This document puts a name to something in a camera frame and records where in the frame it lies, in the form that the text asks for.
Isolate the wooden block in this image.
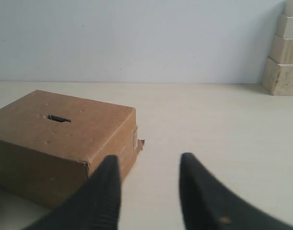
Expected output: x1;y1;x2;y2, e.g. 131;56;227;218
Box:
261;57;293;96
277;15;293;39
269;35;293;64

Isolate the wooden block bottom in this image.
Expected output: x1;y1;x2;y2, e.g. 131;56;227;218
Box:
261;57;293;96

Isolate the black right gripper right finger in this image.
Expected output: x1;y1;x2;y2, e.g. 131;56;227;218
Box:
179;152;293;230

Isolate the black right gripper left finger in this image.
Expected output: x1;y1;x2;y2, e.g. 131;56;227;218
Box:
25;155;121;230

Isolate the brown cardboard coin box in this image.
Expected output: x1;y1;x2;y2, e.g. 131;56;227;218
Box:
0;90;145;208

